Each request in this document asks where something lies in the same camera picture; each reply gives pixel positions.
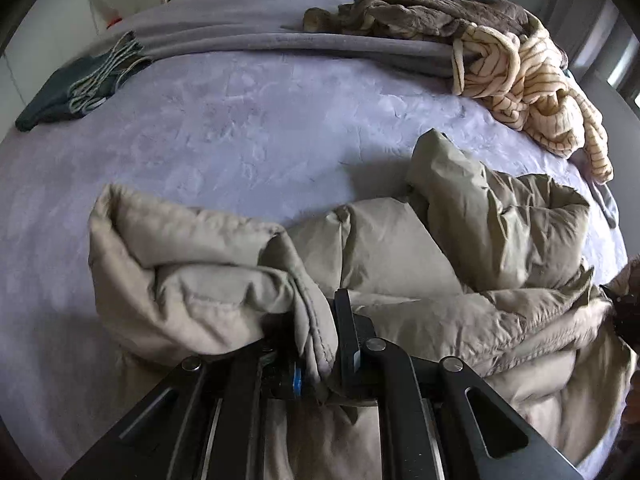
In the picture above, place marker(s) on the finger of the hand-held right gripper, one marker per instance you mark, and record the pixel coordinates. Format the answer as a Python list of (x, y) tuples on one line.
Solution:
[(625, 317)]

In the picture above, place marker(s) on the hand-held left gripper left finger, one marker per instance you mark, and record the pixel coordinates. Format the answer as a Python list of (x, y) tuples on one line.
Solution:
[(235, 400)]

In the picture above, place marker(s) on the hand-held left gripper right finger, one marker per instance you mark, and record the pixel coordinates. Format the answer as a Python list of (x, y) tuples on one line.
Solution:
[(395, 390)]

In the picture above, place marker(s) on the grey folded blanket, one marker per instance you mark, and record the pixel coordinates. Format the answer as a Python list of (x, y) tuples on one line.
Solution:
[(300, 42)]

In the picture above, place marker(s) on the brown fleece blanket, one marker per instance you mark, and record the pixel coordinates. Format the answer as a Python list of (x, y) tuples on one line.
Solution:
[(435, 15)]

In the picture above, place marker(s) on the beige puffer jacket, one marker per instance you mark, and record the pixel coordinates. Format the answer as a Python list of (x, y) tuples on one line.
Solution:
[(425, 240)]

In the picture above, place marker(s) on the small orange object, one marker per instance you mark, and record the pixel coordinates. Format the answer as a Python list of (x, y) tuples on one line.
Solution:
[(115, 22)]

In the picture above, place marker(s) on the grey upholstered bed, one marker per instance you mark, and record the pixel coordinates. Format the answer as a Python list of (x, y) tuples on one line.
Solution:
[(225, 125)]

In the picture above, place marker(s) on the dark folded jeans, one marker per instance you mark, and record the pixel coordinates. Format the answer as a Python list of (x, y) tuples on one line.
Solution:
[(65, 95)]

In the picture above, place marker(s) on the cream striped fleece robe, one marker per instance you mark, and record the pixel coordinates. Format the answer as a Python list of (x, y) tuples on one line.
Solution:
[(530, 85)]

